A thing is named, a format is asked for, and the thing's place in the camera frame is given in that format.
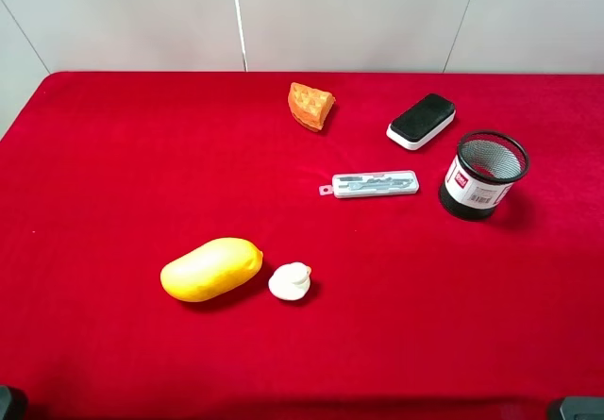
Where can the grey plastic utensil case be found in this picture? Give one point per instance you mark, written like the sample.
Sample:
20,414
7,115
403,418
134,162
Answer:
345,186

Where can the small white duck toy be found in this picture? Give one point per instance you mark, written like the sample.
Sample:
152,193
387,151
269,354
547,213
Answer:
290,282

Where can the orange waffle piece toy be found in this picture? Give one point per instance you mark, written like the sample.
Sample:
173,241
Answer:
309,107

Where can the yellow mango toy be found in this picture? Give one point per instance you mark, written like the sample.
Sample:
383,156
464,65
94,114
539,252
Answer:
216,267

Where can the black white board eraser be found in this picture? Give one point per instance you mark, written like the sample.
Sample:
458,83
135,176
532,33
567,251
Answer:
419,124

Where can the red table cloth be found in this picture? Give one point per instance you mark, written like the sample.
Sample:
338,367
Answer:
412,313

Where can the black mesh pen holder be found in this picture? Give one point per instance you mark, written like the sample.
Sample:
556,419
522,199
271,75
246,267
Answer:
486,165

